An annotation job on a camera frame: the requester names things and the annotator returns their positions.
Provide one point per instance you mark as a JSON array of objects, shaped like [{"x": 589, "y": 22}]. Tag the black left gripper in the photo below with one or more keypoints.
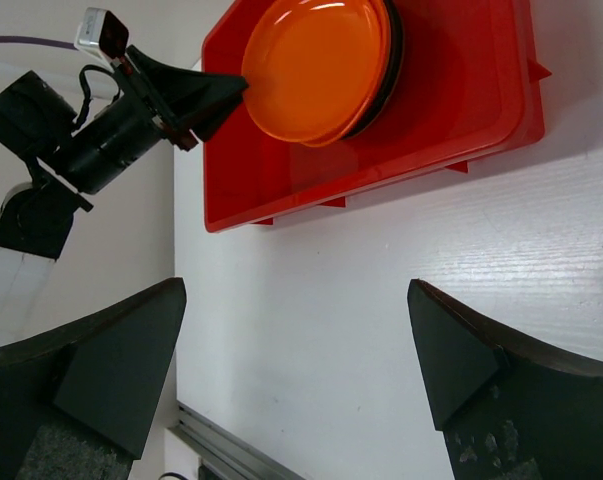
[{"x": 64, "y": 148}]

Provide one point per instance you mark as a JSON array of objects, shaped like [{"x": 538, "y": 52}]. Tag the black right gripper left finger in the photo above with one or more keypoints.
[{"x": 78, "y": 401}]

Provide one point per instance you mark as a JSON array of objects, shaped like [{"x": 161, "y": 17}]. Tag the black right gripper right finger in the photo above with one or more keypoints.
[{"x": 510, "y": 406}]

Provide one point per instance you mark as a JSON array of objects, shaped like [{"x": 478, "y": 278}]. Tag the orange plate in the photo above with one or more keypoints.
[
  {"x": 331, "y": 138},
  {"x": 313, "y": 67}
]

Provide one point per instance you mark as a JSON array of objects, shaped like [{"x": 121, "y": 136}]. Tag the black plate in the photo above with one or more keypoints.
[{"x": 395, "y": 59}]

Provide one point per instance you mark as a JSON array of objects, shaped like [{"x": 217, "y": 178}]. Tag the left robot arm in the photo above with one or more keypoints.
[{"x": 34, "y": 228}]

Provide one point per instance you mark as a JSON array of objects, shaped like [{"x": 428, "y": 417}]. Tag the red plastic bin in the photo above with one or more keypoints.
[{"x": 468, "y": 88}]

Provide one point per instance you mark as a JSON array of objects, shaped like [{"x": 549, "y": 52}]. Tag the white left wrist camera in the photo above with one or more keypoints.
[{"x": 101, "y": 35}]

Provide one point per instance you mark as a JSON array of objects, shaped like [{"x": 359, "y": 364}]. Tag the aluminium rail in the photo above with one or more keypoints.
[{"x": 224, "y": 454}]

